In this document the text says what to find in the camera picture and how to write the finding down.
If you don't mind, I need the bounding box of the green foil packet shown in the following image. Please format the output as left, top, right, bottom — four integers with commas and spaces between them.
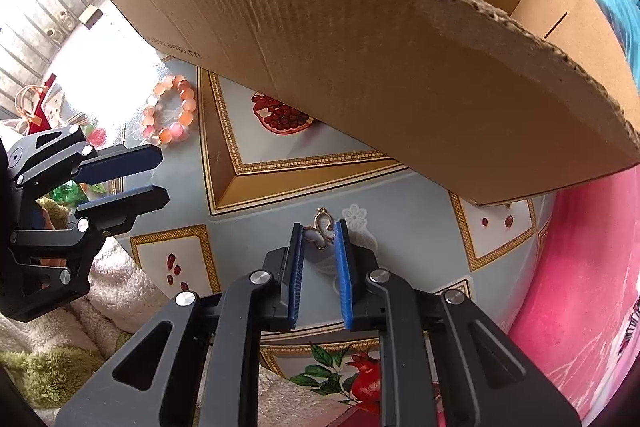
50, 179, 108, 202

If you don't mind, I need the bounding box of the gold wire pendant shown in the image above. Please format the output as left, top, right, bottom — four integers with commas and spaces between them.
305, 207, 337, 252

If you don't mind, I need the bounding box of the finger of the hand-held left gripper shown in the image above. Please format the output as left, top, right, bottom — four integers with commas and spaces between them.
10, 185, 170, 248
5, 124, 163, 188

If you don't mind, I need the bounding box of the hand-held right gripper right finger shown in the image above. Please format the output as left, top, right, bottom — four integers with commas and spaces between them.
334, 219, 583, 427

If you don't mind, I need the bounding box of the white fleece blanket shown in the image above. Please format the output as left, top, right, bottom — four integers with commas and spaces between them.
0, 237, 361, 427

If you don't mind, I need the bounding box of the green shaggy cloth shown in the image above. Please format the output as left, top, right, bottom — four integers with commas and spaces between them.
0, 347, 106, 408

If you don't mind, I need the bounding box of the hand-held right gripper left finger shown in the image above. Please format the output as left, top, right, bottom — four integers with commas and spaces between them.
55, 223, 305, 427

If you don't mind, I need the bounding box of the brown cardboard box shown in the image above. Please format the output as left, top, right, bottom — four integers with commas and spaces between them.
86, 0, 640, 206

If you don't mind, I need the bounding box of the patterned plastic tablecloth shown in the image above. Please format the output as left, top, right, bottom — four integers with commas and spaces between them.
45, 52, 556, 413

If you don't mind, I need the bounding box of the pink floral blanket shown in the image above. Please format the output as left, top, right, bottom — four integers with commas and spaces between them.
507, 167, 640, 423

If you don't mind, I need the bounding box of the red gift bag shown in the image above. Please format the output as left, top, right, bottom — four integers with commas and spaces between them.
15, 77, 66, 135

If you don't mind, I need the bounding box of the orange pink bead bracelet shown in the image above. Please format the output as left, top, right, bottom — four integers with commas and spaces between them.
141, 74, 198, 146

